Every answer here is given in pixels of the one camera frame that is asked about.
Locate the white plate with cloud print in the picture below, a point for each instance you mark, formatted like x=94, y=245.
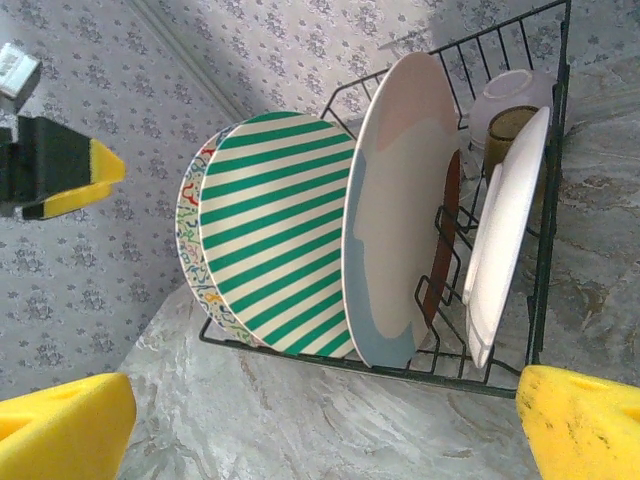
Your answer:
x=505, y=225

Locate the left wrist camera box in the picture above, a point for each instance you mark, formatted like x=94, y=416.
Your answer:
x=15, y=70

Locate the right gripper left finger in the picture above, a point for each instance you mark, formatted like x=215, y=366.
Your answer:
x=60, y=435

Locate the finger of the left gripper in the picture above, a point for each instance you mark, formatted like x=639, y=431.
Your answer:
x=60, y=155
x=65, y=202

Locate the amber glass cup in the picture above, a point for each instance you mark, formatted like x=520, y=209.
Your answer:
x=505, y=135

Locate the white plate with orange rim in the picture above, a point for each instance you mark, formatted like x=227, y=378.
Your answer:
x=400, y=200

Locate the colourful squiggle pattern plate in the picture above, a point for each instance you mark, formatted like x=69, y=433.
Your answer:
x=187, y=240

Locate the green striped plate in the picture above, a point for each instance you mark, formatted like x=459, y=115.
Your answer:
x=280, y=225

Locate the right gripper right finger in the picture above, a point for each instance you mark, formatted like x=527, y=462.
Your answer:
x=585, y=430

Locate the pink cup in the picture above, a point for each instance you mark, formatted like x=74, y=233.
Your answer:
x=515, y=85

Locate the aluminium frame post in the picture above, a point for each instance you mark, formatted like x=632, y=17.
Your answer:
x=190, y=55

